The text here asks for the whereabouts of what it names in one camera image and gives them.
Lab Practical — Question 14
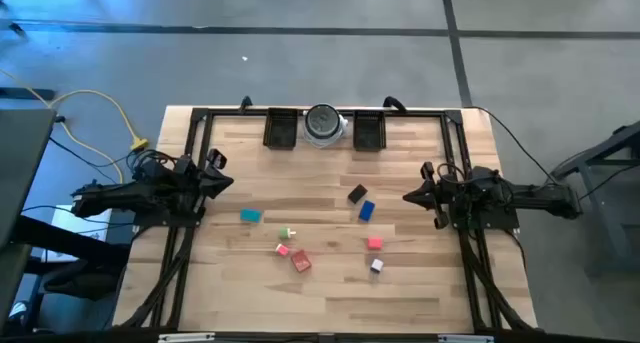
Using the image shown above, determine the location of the white paper box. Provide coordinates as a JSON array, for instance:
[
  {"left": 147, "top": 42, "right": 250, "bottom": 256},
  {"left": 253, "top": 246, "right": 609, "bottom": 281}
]
[{"left": 40, "top": 204, "right": 114, "bottom": 264}]

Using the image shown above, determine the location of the red multiport charger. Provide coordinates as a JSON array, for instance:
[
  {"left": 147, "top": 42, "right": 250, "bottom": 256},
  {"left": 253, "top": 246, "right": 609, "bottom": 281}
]
[{"left": 290, "top": 249, "right": 313, "bottom": 274}]

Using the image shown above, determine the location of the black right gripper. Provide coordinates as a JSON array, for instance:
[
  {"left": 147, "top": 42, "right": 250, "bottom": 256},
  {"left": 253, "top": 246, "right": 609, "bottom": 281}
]
[{"left": 402, "top": 162, "right": 459, "bottom": 229}]

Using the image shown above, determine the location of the yellow extension cable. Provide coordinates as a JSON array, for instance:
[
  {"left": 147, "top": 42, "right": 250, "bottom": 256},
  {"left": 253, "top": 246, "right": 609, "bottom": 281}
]
[{"left": 0, "top": 67, "right": 150, "bottom": 184}]

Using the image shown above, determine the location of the black cloth bundle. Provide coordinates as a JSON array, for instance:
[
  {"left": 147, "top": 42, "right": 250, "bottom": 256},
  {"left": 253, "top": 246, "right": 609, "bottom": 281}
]
[{"left": 42, "top": 257, "right": 126, "bottom": 302}]

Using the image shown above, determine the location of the dark metal stand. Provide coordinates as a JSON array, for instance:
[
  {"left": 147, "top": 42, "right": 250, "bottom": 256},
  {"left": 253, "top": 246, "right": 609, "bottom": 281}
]
[{"left": 549, "top": 120, "right": 640, "bottom": 279}]

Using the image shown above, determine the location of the black mesh basket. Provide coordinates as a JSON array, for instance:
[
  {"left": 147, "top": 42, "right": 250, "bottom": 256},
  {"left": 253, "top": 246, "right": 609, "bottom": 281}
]
[
  {"left": 262, "top": 107, "right": 300, "bottom": 151},
  {"left": 352, "top": 110, "right": 388, "bottom": 152}
]

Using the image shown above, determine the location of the silver bracket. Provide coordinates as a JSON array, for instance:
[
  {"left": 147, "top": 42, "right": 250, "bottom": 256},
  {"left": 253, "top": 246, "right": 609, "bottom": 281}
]
[
  {"left": 438, "top": 334, "right": 495, "bottom": 343},
  {"left": 158, "top": 332, "right": 216, "bottom": 343}
]

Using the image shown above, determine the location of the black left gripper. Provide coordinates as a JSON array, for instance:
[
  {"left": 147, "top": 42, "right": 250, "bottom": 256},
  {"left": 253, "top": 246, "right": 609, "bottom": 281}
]
[{"left": 185, "top": 150, "right": 235, "bottom": 217}]

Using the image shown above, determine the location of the black charger block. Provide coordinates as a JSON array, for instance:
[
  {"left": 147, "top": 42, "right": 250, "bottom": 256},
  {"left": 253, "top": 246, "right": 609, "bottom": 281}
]
[{"left": 347, "top": 183, "right": 369, "bottom": 205}]

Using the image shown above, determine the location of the black floor bar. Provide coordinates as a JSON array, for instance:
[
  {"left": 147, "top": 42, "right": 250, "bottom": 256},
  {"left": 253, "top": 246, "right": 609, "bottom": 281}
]
[{"left": 0, "top": 86, "right": 56, "bottom": 102}]

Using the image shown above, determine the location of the thin black cable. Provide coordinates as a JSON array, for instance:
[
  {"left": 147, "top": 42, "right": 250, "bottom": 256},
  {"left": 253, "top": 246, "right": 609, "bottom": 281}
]
[{"left": 467, "top": 105, "right": 561, "bottom": 187}]

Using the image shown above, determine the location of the grey desk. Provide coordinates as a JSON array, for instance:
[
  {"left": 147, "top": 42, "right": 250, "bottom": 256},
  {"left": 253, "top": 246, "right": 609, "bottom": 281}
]
[{"left": 0, "top": 107, "right": 57, "bottom": 329}]

